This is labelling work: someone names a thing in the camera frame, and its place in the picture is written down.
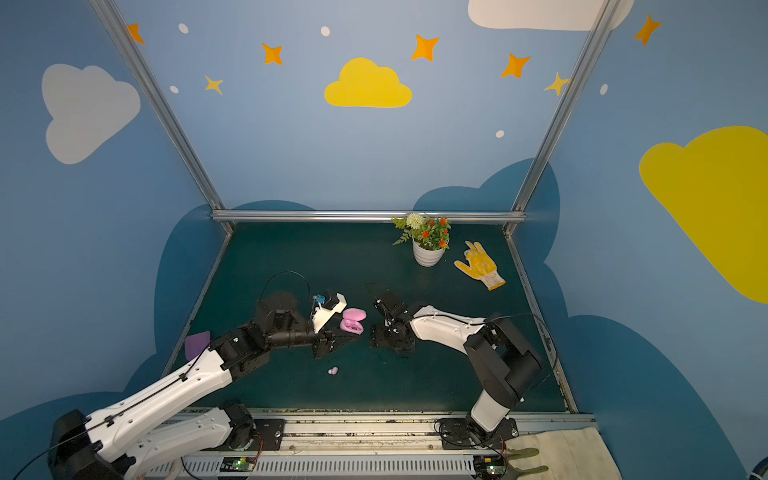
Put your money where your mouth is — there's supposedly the purple earbud charging case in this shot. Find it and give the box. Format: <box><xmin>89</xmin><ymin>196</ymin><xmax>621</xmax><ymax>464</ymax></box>
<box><xmin>340</xmin><ymin>308</ymin><xmax>367</xmax><ymax>335</ymax></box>

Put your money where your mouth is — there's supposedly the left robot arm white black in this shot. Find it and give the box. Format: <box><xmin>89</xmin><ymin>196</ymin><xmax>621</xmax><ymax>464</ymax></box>
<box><xmin>47</xmin><ymin>292</ymin><xmax>356</xmax><ymax>479</ymax></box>

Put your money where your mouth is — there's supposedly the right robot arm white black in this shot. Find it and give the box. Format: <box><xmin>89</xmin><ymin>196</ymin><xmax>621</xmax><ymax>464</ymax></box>
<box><xmin>371</xmin><ymin>290</ymin><xmax>545</xmax><ymax>437</ymax></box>

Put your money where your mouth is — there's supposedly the white potted flower plant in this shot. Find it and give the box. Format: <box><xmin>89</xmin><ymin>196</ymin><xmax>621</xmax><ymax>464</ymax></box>
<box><xmin>392</xmin><ymin>212</ymin><xmax>451</xmax><ymax>267</ymax></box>

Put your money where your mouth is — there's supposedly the yellow work glove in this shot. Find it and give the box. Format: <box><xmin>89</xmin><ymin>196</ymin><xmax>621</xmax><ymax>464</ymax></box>
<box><xmin>454</xmin><ymin>241</ymin><xmax>506</xmax><ymax>291</ymax></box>

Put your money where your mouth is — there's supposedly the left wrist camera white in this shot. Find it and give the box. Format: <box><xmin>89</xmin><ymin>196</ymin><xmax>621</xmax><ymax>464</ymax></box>
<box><xmin>311</xmin><ymin>291</ymin><xmax>347</xmax><ymax>333</ymax></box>

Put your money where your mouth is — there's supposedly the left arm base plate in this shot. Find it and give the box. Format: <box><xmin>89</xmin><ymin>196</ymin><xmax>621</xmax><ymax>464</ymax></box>
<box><xmin>207</xmin><ymin>418</ymin><xmax>286</xmax><ymax>452</ymax></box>

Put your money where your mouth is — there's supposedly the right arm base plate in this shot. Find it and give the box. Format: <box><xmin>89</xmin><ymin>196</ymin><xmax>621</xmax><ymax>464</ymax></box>
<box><xmin>434</xmin><ymin>418</ymin><xmax>519</xmax><ymax>450</ymax></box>

